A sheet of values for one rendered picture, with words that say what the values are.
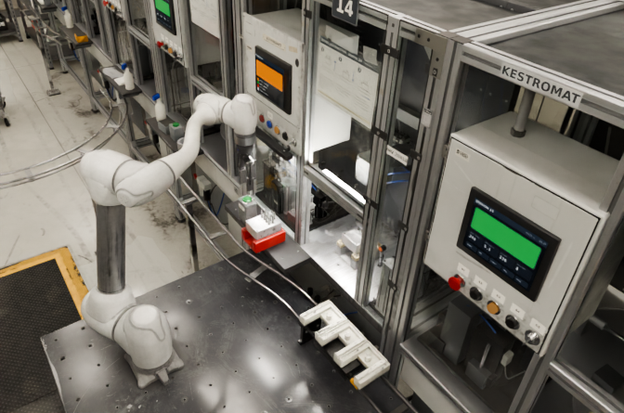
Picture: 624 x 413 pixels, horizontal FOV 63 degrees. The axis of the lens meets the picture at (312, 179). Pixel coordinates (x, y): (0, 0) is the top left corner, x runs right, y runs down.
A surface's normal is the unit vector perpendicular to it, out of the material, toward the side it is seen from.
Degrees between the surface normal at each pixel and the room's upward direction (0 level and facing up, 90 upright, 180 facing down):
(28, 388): 0
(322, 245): 0
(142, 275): 0
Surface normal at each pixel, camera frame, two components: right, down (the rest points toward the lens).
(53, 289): 0.04, -0.83
